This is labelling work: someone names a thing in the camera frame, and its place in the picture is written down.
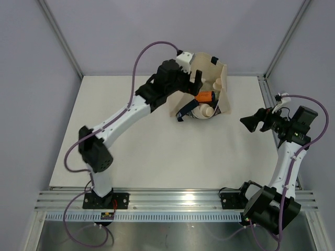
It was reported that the orange blue spray bottle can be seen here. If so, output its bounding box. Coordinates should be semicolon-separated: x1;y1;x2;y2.
195;91;216;103

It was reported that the white cream bottle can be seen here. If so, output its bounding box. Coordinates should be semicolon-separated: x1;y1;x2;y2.
213;78;222;91

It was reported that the cream bottle with round cap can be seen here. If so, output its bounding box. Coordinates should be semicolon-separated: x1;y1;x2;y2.
199;104;214;118

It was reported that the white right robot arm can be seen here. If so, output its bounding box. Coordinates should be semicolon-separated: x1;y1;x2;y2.
237;106;318;235

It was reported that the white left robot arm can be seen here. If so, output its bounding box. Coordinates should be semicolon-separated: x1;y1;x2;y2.
79;59;203;209

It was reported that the beige canvas tote bag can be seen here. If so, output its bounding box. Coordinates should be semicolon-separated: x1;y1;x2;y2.
167;52;231;122

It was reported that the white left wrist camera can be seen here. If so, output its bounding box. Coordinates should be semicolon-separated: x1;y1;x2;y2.
176;52;195;74

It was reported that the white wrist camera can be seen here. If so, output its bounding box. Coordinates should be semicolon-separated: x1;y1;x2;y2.
176;52;195;74
272;93;291;113

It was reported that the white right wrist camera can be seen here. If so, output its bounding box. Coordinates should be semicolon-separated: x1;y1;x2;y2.
272;93;291;113

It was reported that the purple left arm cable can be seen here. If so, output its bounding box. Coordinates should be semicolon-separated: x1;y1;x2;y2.
63;41;181;248

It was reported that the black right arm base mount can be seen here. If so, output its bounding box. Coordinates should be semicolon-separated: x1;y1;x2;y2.
218;187;248;210

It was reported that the right aluminium frame post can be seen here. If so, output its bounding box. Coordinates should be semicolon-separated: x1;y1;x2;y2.
263;0;313;80

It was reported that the aluminium frame post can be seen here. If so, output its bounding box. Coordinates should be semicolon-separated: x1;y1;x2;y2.
263;0;313;80
36;0;84;80

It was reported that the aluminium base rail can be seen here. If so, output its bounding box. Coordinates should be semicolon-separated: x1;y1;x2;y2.
33;187;319;212

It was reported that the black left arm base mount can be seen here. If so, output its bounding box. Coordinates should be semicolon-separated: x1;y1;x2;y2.
82;191;130;210

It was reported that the left aluminium frame post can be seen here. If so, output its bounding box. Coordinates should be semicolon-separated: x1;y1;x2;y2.
36;0;84;80

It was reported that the slotted white cable duct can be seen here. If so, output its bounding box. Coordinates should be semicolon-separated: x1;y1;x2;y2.
45;211;242;223

